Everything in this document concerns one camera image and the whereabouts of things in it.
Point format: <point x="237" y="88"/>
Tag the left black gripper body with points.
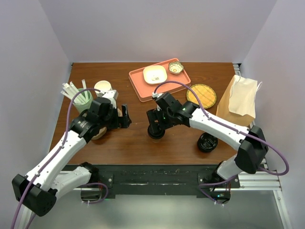
<point x="116" y="121"/>

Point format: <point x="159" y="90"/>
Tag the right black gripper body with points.
<point x="164" y="118"/>

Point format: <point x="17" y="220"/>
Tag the black coffee cup lid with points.
<point x="157" y="135"/>

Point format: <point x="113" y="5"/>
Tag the cardboard cup carrier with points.
<point x="104" y="129"/>

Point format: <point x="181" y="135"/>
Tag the brown paper bag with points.
<point x="237" y="104"/>

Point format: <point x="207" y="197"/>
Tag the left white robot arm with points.
<point x="41" y="187"/>

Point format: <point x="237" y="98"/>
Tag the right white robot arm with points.
<point x="249" y="143"/>

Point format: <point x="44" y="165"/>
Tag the stack of paper cups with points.
<point x="102" y="88"/>

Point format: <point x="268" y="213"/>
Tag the green straw holder cup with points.
<point x="81" y="106"/>

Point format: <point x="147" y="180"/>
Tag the cream square plate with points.
<point x="154" y="74"/>

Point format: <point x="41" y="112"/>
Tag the round woven yellow coaster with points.
<point x="206" y="95"/>

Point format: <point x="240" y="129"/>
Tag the stack of black lids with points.
<point x="207" y="143"/>

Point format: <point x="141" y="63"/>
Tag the small floral bowl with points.
<point x="175" y="67"/>

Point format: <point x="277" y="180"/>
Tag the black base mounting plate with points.
<point x="171" y="180"/>

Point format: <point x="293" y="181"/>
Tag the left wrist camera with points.
<point x="112" y="95"/>

